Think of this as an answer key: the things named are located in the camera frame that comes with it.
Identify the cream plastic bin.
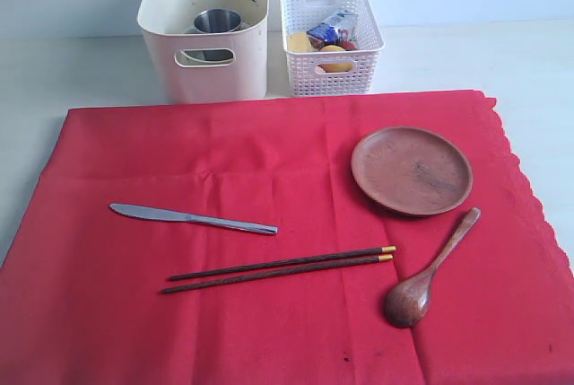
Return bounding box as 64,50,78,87
137,0,269,103

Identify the white enamel bowl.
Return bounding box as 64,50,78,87
180,22,250,66

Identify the brown wooden plate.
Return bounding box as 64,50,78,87
351,127,474,216

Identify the yellow lemon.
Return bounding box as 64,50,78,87
320,45,353,73

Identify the stainless steel cup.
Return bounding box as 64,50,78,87
194,8,242,63

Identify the white perforated plastic basket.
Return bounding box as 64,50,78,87
280,0,384,96

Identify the upper brown wooden chopstick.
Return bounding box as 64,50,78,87
167,245,396,281

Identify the lower brown wooden chopstick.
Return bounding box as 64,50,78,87
160,253,393,294

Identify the red sausage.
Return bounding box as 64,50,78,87
338,40,358,51

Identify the steel table knife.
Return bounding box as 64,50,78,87
109,203,279,235

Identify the red tablecloth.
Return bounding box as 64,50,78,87
1,91,573,384

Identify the blue white milk carton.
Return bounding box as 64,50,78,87
307,10,359,46

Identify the brown wooden chopstick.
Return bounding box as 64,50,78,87
167,245,396,281
160,253,393,294

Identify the yellow cheese wedge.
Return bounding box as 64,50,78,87
287,31,314,53

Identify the brown wooden spoon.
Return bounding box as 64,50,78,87
382,207,482,328

